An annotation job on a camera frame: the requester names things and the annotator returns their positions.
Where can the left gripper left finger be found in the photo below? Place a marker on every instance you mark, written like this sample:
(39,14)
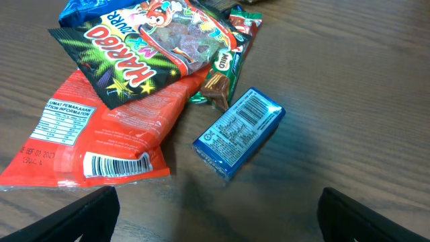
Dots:
(91,218)

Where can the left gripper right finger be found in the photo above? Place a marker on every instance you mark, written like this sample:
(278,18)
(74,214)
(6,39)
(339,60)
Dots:
(343,219)

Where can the red snack packet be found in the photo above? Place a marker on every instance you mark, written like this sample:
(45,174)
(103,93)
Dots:
(80,143)

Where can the black Haribo gummy bag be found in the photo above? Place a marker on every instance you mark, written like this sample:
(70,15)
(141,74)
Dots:
(132,52)

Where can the blue biscuit bar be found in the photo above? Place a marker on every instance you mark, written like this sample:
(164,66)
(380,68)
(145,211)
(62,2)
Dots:
(78,11)

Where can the small blue candy box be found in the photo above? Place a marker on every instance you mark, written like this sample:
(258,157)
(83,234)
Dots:
(238,133)

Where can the red green KitKat Milo bar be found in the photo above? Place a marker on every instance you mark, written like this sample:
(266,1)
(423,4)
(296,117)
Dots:
(222,77)

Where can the dark blue chocolate bar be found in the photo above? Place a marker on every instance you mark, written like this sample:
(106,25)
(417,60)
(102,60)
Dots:
(223,5)

